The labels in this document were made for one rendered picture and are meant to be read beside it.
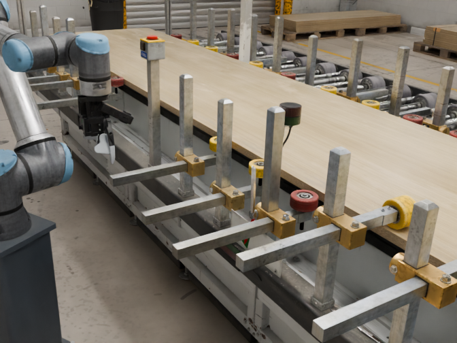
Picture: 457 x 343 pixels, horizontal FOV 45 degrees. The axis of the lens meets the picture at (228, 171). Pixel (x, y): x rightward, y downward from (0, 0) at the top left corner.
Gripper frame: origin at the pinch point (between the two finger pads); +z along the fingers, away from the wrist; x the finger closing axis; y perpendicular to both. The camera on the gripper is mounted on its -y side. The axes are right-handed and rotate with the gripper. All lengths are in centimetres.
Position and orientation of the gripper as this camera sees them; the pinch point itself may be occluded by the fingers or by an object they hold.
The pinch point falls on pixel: (107, 156)
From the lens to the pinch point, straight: 174.2
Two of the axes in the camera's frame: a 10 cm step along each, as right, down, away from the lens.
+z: -0.3, 9.2, 4.0
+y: -8.7, 1.7, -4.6
